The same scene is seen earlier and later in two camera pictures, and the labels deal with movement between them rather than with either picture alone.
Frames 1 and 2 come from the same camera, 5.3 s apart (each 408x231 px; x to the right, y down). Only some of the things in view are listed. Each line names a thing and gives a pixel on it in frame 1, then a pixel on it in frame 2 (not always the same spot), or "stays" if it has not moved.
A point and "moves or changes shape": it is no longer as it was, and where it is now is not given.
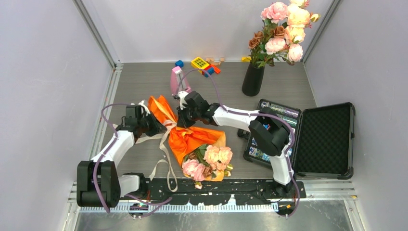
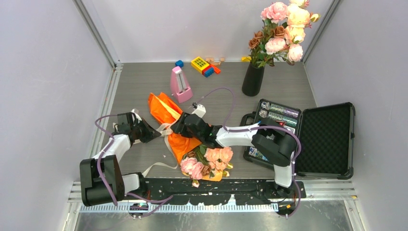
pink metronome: [176, 76] stays
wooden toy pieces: [211, 61] stays
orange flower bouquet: [204, 155] stays
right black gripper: [184, 121] → [177, 127]
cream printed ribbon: [172, 180] moves or changes shape
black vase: [253, 82] stays
